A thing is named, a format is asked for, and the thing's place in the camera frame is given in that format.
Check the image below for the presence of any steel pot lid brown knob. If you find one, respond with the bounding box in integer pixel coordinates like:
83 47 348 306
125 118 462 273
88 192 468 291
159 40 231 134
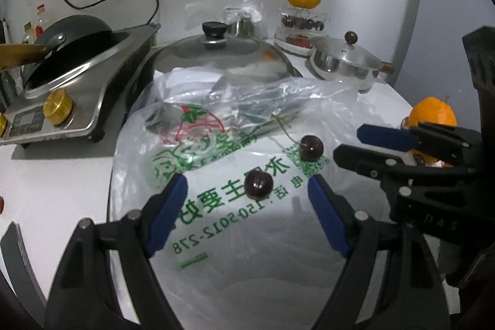
310 32 381 70

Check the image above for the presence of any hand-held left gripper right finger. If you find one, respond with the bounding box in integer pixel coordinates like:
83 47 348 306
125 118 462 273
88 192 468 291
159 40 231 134
307 174 455 330

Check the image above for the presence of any large orange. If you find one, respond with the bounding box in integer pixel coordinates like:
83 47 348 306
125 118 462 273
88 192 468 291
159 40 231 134
408 96 458 164

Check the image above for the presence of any white paper sheet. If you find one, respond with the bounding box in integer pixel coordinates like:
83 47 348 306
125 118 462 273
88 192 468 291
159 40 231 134
154 69 221 95

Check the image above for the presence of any black wok with wooden handle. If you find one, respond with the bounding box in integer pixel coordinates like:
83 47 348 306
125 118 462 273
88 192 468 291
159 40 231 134
0 15 114 71

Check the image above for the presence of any clear tiered fruit stand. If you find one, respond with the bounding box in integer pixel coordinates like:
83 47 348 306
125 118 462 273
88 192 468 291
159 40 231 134
274 5 331 56

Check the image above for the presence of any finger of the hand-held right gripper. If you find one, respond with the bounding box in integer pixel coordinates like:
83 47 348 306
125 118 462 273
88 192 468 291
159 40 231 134
358 121 482 167
333 144 477 196

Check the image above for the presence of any clear bag of steel cups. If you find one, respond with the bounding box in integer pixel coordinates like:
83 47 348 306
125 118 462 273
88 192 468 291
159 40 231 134
222 0 267 39

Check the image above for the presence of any clear printed plastic bag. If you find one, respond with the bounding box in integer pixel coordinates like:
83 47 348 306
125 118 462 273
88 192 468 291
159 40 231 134
106 77 391 330

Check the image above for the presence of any small steel pot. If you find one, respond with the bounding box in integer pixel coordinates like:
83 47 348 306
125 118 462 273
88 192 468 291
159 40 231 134
309 44 395 91

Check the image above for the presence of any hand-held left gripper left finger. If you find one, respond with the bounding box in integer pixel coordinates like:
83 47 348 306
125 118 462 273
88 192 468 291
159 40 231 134
45 172 189 330

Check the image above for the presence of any steel induction cooker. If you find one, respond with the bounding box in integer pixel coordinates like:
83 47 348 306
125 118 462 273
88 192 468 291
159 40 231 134
0 24 161 149

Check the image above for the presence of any bunch of dark cherries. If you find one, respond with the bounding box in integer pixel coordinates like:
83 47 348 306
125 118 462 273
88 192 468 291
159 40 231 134
282 15 325 31

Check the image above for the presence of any glass lid with black knob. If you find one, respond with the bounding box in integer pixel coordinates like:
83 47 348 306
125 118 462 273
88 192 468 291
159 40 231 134
153 21 302 83

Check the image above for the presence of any red capped bottle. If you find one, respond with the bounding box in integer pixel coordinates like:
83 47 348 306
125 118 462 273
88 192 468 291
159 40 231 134
34 4 51 39

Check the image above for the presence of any grey refrigerator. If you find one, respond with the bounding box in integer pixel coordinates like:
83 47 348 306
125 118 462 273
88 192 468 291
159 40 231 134
390 0 495 114

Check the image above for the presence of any dark red cherry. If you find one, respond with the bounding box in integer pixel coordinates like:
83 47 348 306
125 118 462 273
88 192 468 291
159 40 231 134
244 172 274 200
272 114 324 161

